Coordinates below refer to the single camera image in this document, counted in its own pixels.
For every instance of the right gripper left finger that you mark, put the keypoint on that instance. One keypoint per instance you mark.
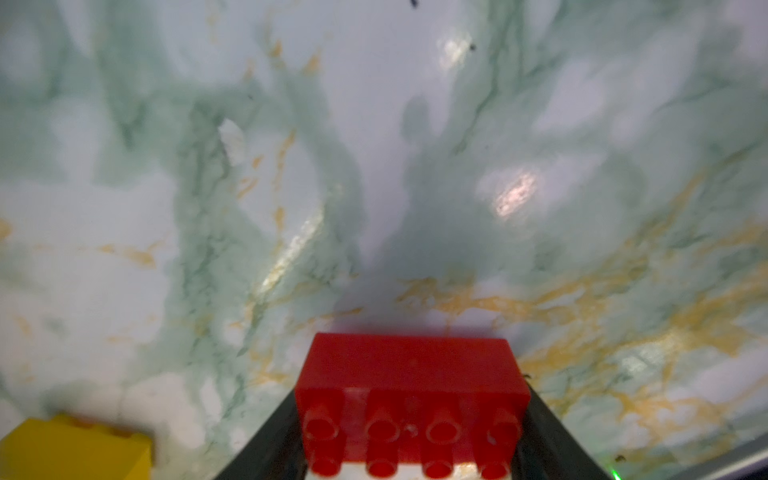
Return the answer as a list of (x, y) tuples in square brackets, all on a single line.
[(276, 450)]

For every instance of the red lego brick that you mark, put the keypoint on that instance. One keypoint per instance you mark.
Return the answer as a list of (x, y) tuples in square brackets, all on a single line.
[(384, 401)]

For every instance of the aluminium front rail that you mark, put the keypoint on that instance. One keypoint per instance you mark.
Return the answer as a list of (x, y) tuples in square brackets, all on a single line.
[(745, 462)]

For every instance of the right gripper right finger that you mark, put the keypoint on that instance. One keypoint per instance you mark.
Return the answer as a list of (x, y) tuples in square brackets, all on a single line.
[(547, 450)]

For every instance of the yellow lego brick right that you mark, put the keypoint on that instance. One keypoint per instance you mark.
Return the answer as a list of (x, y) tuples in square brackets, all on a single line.
[(66, 447)]

